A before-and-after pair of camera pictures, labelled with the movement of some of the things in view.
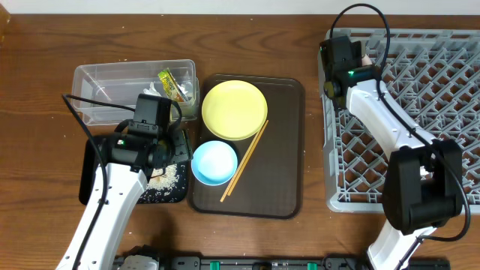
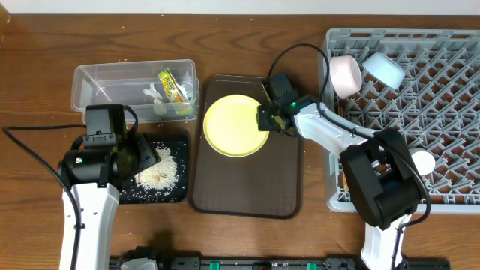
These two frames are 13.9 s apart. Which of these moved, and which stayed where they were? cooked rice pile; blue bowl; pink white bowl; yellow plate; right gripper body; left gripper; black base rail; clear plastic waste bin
Moved: right gripper body; left gripper; yellow plate; blue bowl; pink white bowl
Stayed: black base rail; clear plastic waste bin; cooked rice pile
